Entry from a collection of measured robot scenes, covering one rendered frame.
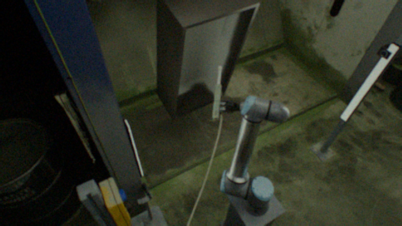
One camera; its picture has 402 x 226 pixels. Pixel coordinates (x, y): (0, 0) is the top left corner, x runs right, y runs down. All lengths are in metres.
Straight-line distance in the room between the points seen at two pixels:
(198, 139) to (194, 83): 0.63
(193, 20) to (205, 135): 1.62
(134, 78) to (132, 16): 0.69
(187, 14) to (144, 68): 1.66
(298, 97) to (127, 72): 2.14
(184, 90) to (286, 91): 1.46
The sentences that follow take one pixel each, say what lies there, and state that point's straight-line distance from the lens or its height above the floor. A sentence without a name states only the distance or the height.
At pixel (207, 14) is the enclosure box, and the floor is 1.64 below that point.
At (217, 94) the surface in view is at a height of 0.92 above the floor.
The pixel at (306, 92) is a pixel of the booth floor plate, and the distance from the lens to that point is 3.80.
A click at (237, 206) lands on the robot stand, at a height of 0.64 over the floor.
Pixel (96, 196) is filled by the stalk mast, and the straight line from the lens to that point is 1.06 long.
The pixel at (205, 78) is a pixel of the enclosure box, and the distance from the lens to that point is 2.97.
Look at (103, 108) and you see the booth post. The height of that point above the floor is 1.49.
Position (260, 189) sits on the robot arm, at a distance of 1.85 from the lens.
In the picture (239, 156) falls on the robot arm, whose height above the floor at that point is 1.11.
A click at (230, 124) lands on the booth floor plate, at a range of 3.18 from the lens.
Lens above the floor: 2.55
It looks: 50 degrees down
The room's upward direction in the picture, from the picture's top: 3 degrees clockwise
